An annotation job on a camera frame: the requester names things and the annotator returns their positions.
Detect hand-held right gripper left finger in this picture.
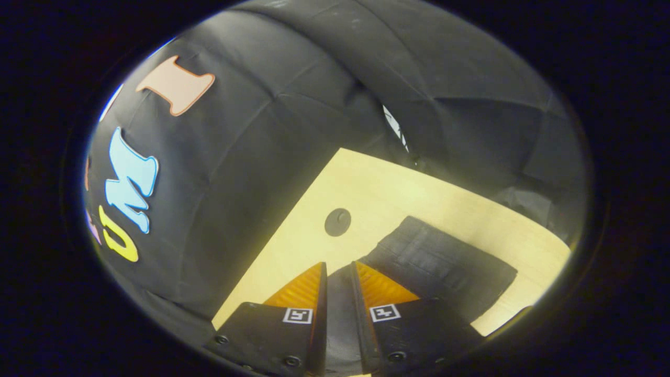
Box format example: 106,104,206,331
205,262,328,375

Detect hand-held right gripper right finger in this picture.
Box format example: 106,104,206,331
351,260,483,374

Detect black jeans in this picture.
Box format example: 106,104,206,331
325,215,519,375

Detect round black table grommet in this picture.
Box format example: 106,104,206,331
324,208,352,237

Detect black backdrop cloth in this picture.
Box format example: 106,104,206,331
84,0,592,341

